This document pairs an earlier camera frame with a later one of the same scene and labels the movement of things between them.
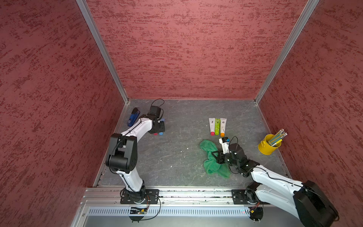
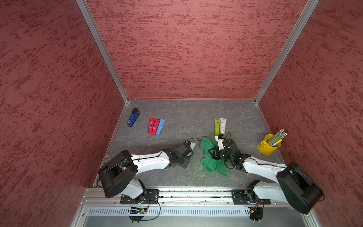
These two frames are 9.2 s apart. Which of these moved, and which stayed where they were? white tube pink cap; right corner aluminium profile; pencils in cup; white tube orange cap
Moved: white tube pink cap
Stayed: white tube orange cap; pencils in cup; right corner aluminium profile
